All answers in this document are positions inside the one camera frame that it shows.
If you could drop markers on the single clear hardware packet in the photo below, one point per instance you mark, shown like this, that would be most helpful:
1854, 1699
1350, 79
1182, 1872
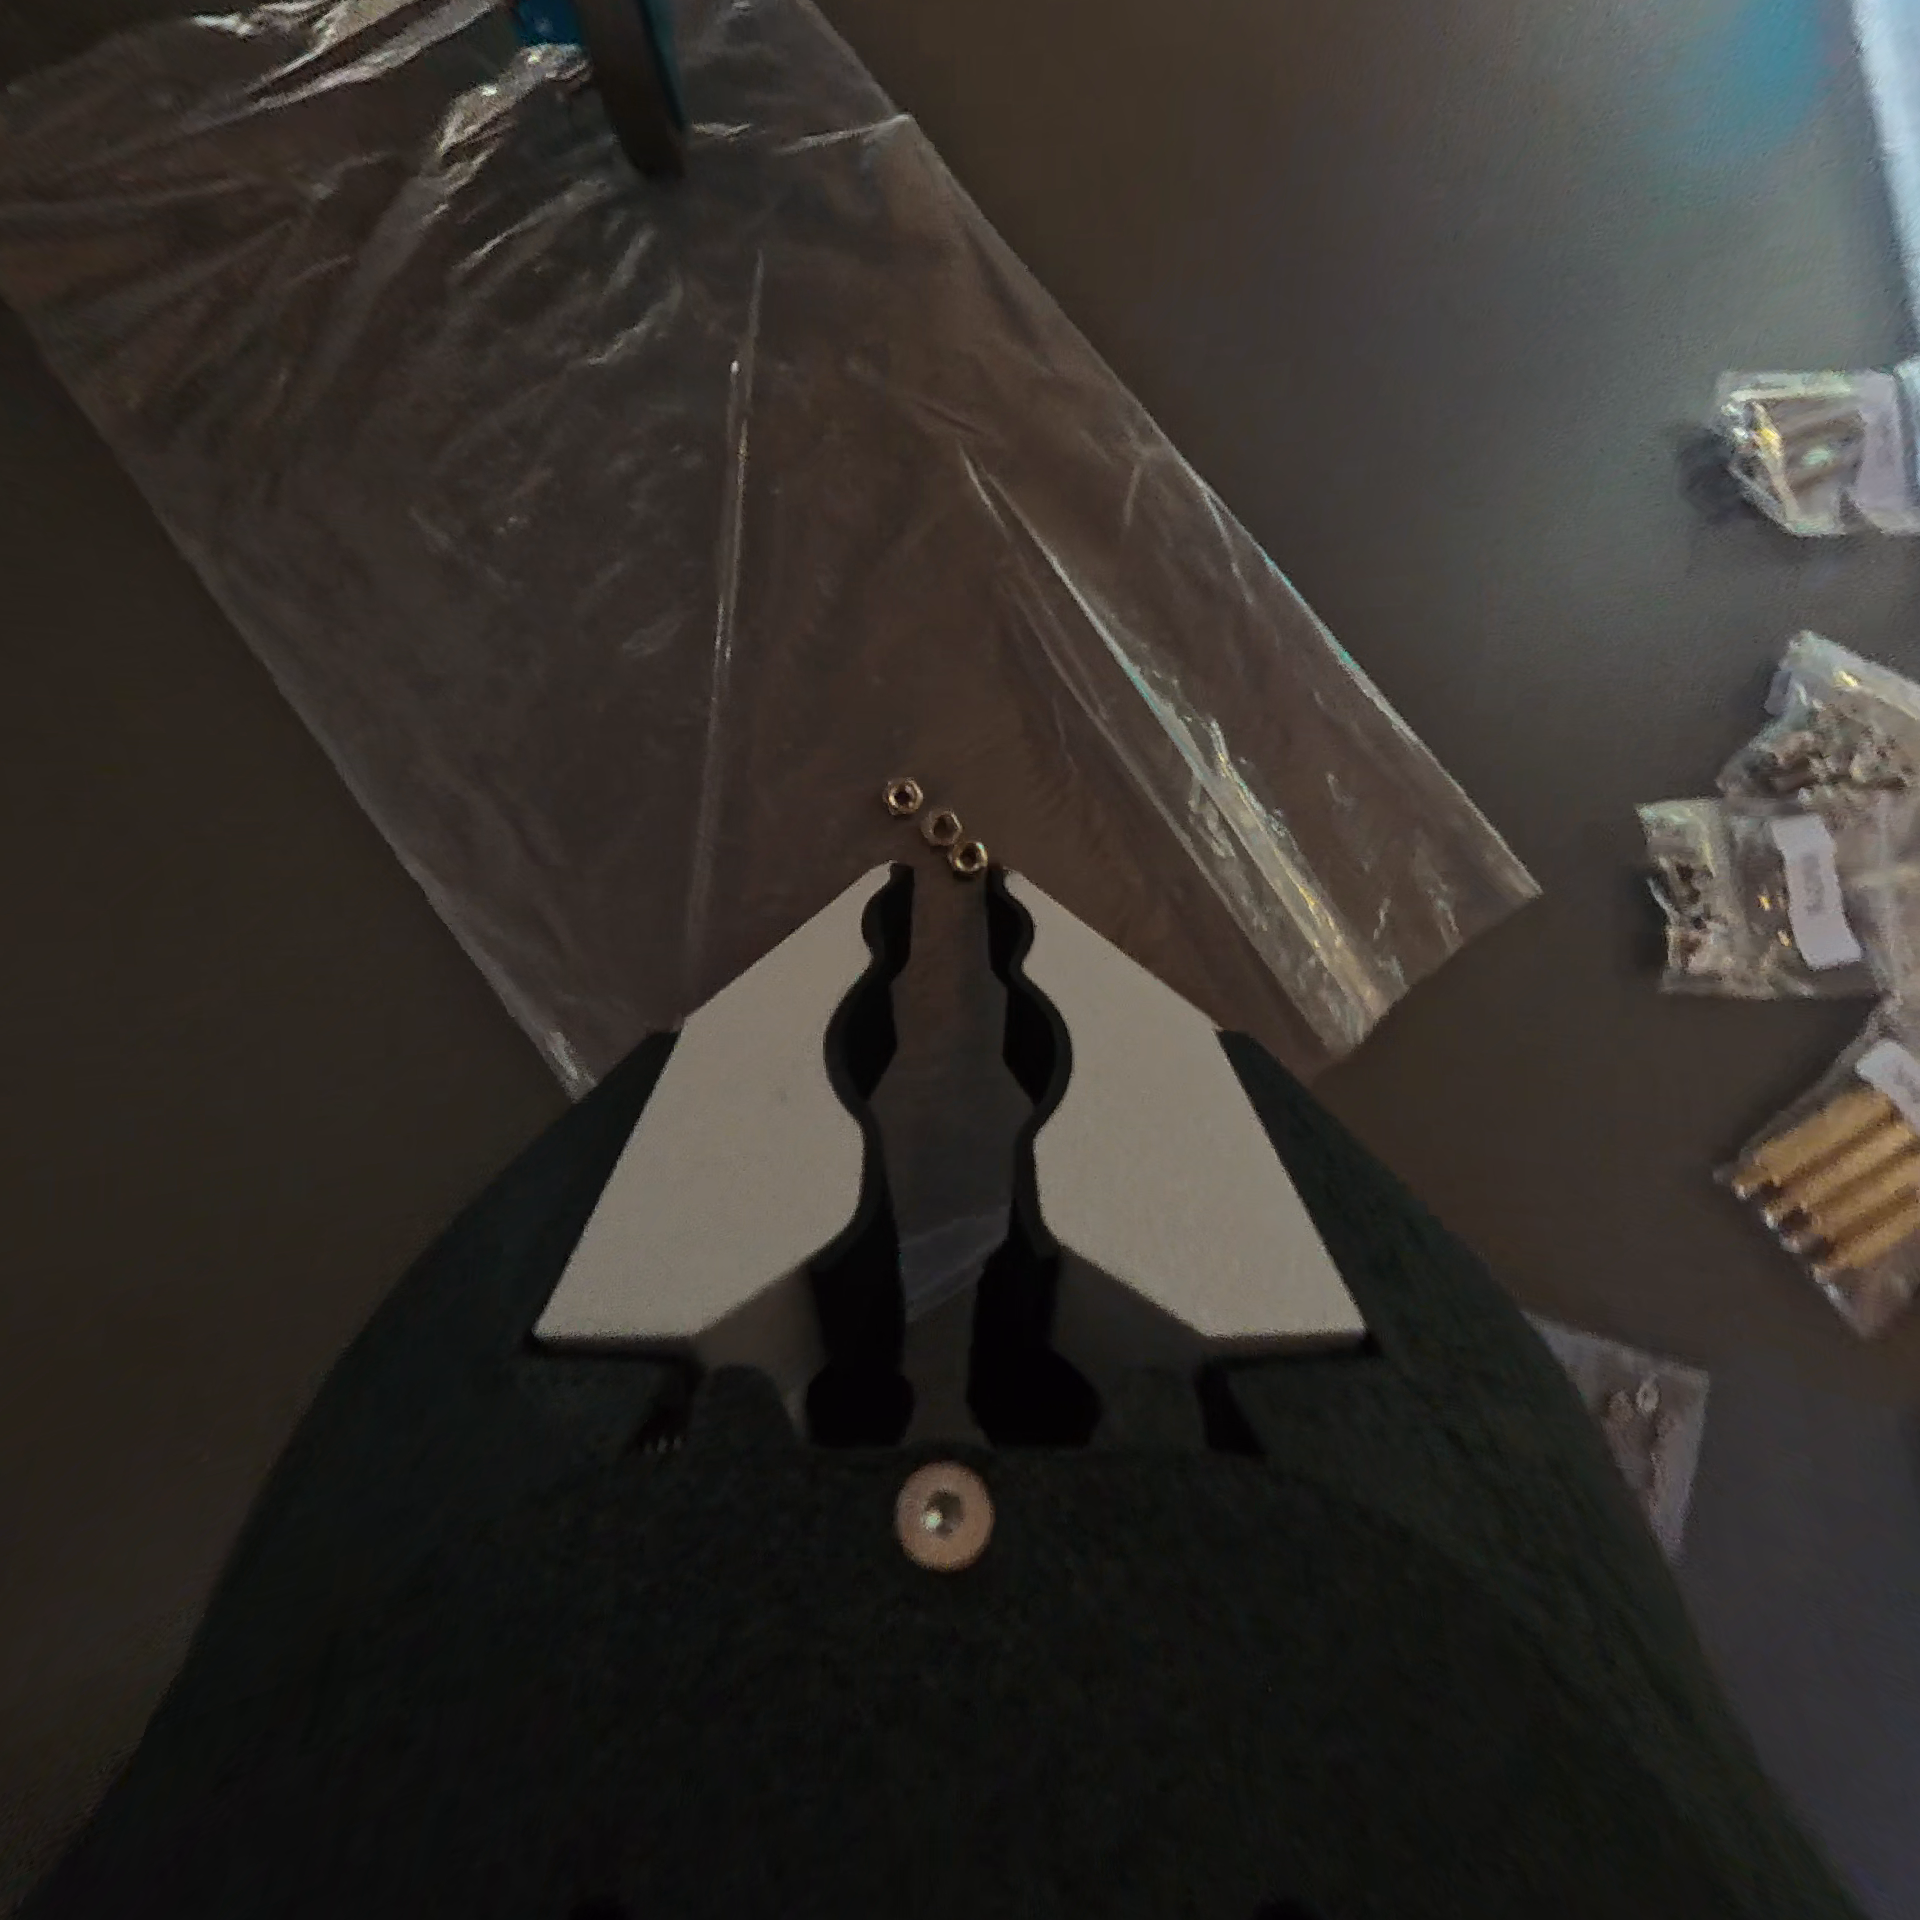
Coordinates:
1652, 1425

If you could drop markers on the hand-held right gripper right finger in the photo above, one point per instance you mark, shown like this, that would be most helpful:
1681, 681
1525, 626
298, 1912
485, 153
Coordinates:
1202, 1184

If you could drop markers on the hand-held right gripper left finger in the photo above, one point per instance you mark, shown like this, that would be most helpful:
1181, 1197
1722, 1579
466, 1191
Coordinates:
705, 1184

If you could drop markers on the pile of small hardware bags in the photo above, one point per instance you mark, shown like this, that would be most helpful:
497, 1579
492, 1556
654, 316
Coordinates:
1801, 901

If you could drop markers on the white foam sheet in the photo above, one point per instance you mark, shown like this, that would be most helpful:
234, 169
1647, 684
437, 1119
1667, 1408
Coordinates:
1894, 148

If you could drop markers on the grey desk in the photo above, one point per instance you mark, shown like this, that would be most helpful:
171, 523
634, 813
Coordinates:
1425, 375

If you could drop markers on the clear flat plastic bag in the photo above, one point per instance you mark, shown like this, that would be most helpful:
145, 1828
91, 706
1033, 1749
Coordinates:
601, 523

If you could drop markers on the clear bag of long screws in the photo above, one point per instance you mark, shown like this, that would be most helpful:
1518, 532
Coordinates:
1817, 450

